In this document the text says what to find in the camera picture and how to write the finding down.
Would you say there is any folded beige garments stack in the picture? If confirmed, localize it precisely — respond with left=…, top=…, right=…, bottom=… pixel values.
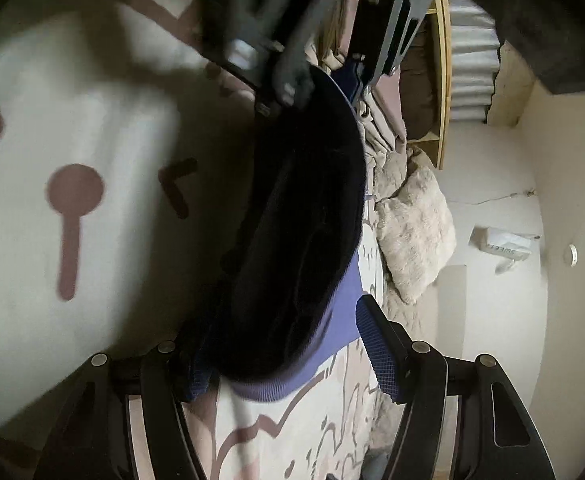
left=306, top=0, right=406, bottom=153

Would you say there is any round white wall fixture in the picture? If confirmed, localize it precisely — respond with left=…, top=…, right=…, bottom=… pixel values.
left=563, top=243, right=579, bottom=268

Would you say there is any large beige quilted pillow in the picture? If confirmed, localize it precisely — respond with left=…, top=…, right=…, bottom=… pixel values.
left=369, top=274, right=439, bottom=452

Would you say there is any wooden bedside shelf left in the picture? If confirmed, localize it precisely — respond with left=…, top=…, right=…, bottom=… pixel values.
left=411, top=0, right=452, bottom=170

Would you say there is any brown paper curtain valance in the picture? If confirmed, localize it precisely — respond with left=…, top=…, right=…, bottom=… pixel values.
left=486, top=42, right=536, bottom=128

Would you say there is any small beige quilted pillow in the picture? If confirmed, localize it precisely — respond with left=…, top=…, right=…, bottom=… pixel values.
left=371, top=144, right=435, bottom=203

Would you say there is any white fluffy pillow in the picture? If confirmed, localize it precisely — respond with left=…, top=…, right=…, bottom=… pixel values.
left=376, top=166, right=456, bottom=304

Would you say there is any white blue curtain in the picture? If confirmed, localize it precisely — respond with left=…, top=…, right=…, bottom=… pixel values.
left=449, top=0, right=501, bottom=122

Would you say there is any cartoon bear print blanket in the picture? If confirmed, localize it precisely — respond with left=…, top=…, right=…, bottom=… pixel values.
left=0, top=0, right=424, bottom=480

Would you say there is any hanging thin white cord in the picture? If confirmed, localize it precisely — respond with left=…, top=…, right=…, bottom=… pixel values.
left=446, top=187, right=537, bottom=207

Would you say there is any purple blue sweatshirt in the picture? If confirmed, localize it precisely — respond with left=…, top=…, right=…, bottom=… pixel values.
left=174, top=62, right=368, bottom=403

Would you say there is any folded pink garment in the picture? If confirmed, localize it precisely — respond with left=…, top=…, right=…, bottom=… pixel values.
left=349, top=0, right=411, bottom=145

